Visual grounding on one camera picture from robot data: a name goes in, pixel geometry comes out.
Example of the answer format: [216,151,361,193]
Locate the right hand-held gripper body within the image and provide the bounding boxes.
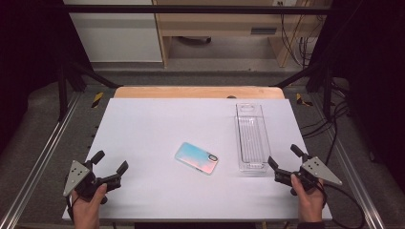
[274,156,344,197]

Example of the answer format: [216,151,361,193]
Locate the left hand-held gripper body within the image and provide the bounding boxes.
[62,159,123,204]

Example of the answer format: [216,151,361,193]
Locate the clear plastic storage box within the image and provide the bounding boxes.
[234,102,272,175]

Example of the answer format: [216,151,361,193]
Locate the pastel blue pink phone case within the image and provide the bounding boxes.
[174,141,220,176]

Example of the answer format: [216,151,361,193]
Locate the person's left hand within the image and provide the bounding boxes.
[70,183,109,229]

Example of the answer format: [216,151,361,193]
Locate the person's right hand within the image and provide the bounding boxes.
[289,174,327,223]

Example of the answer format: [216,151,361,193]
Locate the yellow black hazard tape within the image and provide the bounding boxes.
[91,92,105,109]
[295,93,314,108]

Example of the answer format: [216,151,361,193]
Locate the black curtain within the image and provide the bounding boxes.
[307,0,405,185]
[0,0,95,154]

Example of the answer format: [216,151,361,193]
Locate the white cabinet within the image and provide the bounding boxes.
[62,0,164,63]

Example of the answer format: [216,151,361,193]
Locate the dark object under desk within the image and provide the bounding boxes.
[176,35,213,45]

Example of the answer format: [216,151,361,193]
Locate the light wooden desk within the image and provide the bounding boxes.
[152,0,323,69]

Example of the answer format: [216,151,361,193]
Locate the aluminium rail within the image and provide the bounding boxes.
[0,92,82,229]
[309,92,388,229]

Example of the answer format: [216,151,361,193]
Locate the black floor cables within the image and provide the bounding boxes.
[300,79,352,185]

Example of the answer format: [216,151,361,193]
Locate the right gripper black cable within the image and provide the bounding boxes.
[318,182,367,229]

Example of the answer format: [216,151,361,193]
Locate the black metal frame strut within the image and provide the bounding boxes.
[56,60,123,122]
[270,60,333,120]

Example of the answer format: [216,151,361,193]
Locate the hanging black cable bundle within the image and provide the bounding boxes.
[277,1,326,69]

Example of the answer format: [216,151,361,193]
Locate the black horizontal frame bar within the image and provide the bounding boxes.
[62,4,345,15]

